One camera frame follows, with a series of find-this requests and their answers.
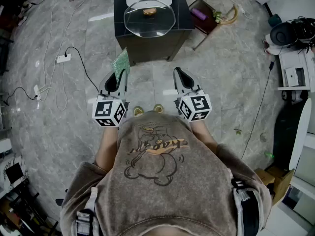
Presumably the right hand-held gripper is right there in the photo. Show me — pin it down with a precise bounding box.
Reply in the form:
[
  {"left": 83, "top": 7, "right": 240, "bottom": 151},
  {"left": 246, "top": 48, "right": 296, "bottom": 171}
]
[{"left": 172, "top": 67, "right": 213, "bottom": 123}]

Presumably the purple bottle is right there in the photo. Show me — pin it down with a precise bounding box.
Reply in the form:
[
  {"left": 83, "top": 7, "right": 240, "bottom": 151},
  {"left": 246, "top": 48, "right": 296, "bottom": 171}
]
[{"left": 191, "top": 7, "right": 207, "bottom": 21}]

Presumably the black power cable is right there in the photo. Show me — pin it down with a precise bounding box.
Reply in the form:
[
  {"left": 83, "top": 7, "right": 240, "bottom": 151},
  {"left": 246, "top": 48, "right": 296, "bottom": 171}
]
[{"left": 64, "top": 46, "right": 101, "bottom": 93}]

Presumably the brown printed shirt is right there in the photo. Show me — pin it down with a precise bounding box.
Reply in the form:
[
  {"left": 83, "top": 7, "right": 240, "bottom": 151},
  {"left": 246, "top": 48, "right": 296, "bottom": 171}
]
[{"left": 60, "top": 111, "right": 273, "bottom": 236}]

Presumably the small white power adapter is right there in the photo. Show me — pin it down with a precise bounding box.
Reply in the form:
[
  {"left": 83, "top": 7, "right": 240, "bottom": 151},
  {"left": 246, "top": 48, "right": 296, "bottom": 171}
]
[{"left": 32, "top": 84, "right": 41, "bottom": 101}]

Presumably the small green plant sprig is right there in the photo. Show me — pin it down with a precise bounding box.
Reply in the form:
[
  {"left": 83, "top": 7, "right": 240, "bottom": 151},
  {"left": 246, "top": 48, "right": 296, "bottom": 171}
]
[{"left": 212, "top": 9, "right": 224, "bottom": 24}]

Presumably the white printer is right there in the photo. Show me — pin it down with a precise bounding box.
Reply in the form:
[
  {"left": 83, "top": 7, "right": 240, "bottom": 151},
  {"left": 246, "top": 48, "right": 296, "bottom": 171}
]
[{"left": 277, "top": 48, "right": 315, "bottom": 93}]

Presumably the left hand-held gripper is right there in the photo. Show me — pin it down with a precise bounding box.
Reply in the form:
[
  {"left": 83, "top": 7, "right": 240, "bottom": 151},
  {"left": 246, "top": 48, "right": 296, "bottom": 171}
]
[{"left": 92, "top": 69, "right": 130, "bottom": 127}]

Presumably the person's right forearm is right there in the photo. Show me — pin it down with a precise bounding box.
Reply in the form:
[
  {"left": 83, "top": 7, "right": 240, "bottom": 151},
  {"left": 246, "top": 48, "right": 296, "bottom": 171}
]
[{"left": 191, "top": 118, "right": 219, "bottom": 155}]

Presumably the person's left forearm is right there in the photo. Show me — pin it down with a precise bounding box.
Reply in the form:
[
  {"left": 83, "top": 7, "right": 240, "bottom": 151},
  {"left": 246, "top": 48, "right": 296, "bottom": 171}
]
[{"left": 94, "top": 124, "right": 119, "bottom": 175}]

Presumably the dark green round container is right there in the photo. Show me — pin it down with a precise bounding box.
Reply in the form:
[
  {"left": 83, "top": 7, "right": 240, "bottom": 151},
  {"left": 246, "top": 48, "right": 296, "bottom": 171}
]
[{"left": 267, "top": 13, "right": 283, "bottom": 27}]

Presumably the white oval board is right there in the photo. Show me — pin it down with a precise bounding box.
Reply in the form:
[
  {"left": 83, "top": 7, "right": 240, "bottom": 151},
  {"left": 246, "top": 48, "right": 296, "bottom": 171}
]
[{"left": 288, "top": 98, "right": 313, "bottom": 172}]

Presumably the thin black cable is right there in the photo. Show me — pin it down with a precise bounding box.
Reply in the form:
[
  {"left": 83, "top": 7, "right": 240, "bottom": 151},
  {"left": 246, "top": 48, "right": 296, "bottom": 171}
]
[{"left": 240, "top": 60, "right": 276, "bottom": 160}]

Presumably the green scrub sponge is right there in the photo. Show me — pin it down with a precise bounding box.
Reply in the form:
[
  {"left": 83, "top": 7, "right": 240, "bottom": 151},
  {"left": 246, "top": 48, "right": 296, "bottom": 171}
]
[{"left": 110, "top": 47, "right": 131, "bottom": 81}]

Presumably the white power strip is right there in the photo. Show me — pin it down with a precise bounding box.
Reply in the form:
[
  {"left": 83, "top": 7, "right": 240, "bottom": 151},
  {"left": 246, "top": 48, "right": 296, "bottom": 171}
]
[{"left": 56, "top": 53, "right": 73, "bottom": 64}]

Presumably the cardboard box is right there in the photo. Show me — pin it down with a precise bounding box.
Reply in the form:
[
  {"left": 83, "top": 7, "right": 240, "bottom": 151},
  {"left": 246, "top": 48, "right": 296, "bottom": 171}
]
[{"left": 254, "top": 167, "right": 295, "bottom": 207}]

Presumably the black side table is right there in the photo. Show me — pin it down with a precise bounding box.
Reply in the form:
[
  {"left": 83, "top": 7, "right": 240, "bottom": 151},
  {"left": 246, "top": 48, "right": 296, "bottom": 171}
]
[{"left": 113, "top": 0, "right": 196, "bottom": 67}]

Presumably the grey harness strap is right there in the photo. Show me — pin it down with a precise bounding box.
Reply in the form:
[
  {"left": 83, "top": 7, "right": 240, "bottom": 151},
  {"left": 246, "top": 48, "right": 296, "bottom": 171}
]
[
  {"left": 230, "top": 177, "right": 261, "bottom": 236},
  {"left": 74, "top": 186, "right": 99, "bottom": 236}
]

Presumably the white cable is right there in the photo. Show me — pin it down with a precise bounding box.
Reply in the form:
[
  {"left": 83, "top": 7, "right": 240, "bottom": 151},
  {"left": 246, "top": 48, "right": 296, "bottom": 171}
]
[{"left": 36, "top": 0, "right": 111, "bottom": 112}]

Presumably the dark wooden chair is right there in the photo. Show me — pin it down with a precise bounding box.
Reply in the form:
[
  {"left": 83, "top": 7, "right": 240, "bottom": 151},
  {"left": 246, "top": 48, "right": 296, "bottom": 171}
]
[{"left": 188, "top": 0, "right": 240, "bottom": 52}]

